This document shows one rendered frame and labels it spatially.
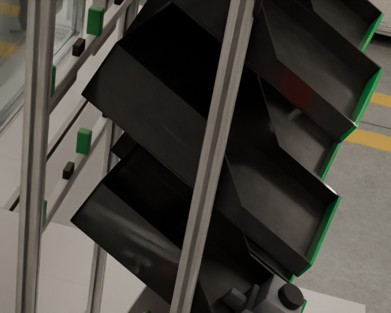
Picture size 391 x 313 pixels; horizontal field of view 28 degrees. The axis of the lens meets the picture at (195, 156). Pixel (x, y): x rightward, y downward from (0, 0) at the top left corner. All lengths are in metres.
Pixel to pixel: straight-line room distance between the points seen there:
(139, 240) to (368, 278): 2.20
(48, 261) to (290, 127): 0.66
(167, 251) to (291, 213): 0.14
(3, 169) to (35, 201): 0.91
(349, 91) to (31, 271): 0.38
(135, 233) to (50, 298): 0.59
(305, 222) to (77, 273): 0.70
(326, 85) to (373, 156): 2.95
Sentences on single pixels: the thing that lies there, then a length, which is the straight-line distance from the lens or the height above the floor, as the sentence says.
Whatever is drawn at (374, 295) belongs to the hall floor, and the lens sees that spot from 2.92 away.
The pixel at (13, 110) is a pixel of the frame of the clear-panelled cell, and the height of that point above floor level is 0.89.
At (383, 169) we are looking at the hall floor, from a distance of 3.62.
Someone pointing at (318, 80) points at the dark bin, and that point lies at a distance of 0.74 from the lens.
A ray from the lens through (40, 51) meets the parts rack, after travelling 0.70.
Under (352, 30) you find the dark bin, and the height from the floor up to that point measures 1.52.
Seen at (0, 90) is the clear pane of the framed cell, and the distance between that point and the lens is 1.76.
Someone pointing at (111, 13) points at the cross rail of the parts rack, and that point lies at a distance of 0.93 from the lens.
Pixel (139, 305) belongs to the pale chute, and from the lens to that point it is 0.95.
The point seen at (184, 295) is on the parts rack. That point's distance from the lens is 0.82.
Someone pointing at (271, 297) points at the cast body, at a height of 1.27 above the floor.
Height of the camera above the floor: 1.85
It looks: 33 degrees down
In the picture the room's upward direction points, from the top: 11 degrees clockwise
